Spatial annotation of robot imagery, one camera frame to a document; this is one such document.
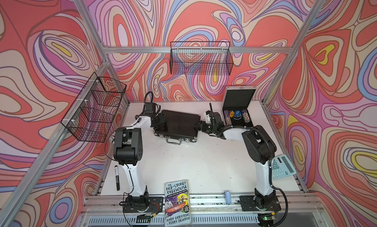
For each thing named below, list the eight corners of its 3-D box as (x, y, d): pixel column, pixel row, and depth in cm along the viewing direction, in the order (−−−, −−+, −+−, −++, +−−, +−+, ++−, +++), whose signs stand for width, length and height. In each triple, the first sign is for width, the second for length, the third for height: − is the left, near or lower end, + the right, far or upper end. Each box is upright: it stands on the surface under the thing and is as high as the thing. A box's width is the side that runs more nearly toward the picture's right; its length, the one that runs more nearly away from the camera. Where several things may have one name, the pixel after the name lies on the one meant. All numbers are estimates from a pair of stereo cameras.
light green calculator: (272, 179, 83) (276, 176, 80) (265, 157, 92) (267, 154, 89) (293, 179, 83) (298, 176, 80) (284, 157, 92) (287, 154, 89)
